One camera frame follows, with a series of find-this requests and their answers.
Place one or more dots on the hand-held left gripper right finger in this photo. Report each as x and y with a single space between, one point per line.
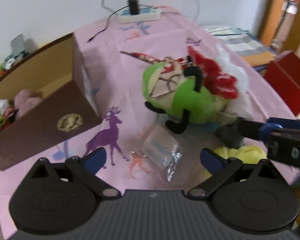
211 158

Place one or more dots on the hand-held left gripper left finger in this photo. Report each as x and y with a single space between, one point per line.
98 158

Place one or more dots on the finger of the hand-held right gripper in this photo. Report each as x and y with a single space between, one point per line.
250 128
290 123

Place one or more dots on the grey cloth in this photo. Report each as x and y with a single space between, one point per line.
230 135

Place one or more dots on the green plush toy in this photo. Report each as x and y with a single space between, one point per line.
190 105

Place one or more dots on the white fluffy cloth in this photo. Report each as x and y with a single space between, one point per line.
236 71

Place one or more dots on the red patterned cloth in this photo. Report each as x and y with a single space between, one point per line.
215 76

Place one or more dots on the brown cardboard box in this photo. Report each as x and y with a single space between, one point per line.
40 127

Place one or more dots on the yellow-green cloth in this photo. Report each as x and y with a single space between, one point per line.
245 153

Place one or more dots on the red box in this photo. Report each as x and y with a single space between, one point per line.
285 82

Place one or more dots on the clear plastic packet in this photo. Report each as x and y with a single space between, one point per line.
160 147

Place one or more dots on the grey orange checked blanket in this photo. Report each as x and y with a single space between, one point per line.
255 55

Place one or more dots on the red beige patterned scarf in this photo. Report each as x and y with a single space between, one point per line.
162 86

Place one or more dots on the pink plush toy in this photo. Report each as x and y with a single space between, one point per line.
25 101

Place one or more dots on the pale green folded cloth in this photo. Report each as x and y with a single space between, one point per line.
222 30

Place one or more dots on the white plush toy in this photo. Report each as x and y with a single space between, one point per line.
1 103

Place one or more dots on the pink printed tablecloth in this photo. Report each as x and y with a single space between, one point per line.
165 35

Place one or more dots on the grey pouch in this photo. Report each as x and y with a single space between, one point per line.
20 44

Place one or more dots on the white power strip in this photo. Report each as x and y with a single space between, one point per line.
150 16

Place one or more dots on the black charger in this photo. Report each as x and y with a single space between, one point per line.
134 6

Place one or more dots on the wooden door frame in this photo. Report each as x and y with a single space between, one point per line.
273 7

